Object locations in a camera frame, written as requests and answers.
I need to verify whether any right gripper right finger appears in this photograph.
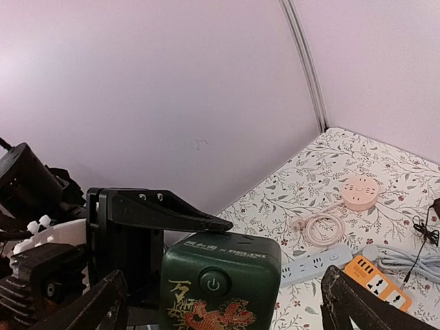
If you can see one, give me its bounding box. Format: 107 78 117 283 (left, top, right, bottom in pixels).
321 265 435 330

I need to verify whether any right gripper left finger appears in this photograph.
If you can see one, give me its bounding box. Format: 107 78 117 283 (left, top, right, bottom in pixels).
56 270 129 329

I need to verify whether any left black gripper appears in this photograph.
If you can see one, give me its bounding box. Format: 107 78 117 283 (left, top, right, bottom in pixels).
10 187 234 310

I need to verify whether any orange power strip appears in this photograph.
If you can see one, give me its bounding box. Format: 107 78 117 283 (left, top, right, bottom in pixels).
344 255 412 312

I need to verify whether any dark green cube socket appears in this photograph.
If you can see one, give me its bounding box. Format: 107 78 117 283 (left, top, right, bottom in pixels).
159 232 281 329

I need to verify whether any black power adapter with cable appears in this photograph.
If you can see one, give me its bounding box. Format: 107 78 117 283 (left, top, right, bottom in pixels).
404 199 439 284

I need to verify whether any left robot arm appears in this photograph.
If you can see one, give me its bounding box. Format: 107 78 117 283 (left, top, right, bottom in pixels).
1 142 232 329

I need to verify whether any light blue power strip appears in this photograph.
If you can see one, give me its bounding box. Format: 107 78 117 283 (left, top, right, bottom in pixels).
280 243 440 289

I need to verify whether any pink round power strip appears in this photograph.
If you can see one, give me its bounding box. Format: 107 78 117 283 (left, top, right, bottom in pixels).
289 175 380 248

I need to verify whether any floral table mat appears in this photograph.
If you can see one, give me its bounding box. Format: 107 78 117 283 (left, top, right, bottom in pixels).
216 126 440 330

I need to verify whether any left aluminium frame post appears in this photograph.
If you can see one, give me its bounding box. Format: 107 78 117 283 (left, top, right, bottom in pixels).
279 0 329 133

